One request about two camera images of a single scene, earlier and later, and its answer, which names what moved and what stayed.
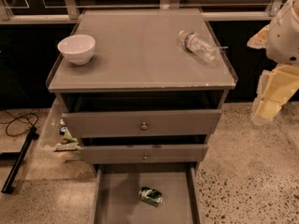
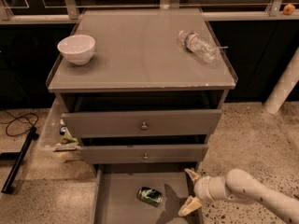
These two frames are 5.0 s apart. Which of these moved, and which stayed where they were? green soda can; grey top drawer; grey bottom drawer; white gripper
Moved: white gripper
Stayed: grey top drawer; green soda can; grey bottom drawer
